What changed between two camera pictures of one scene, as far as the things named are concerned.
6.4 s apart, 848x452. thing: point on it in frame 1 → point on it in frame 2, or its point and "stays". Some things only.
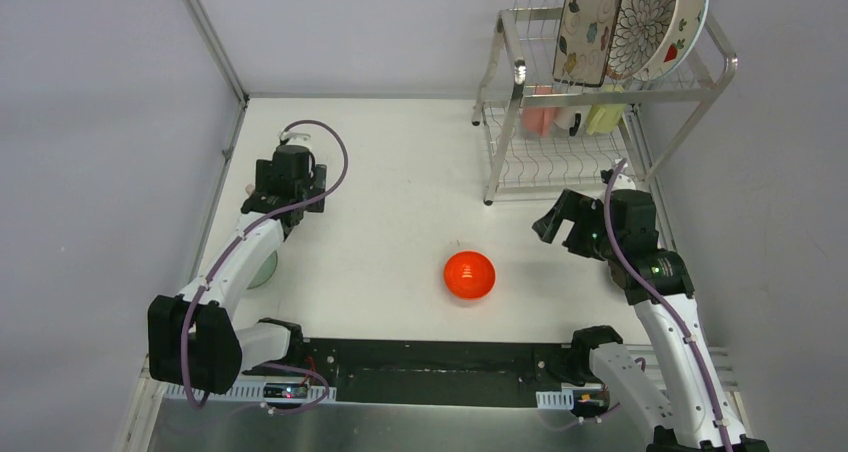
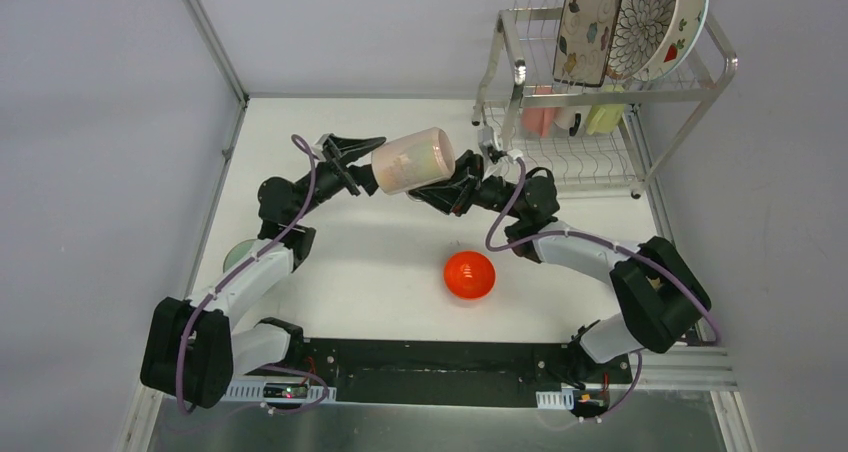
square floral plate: (585, 27) stays
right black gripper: (566, 207) → (456, 195)
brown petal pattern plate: (643, 16) stays
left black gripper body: (284, 197) → (341, 164)
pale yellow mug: (605, 117) stays
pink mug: (538, 122) stays
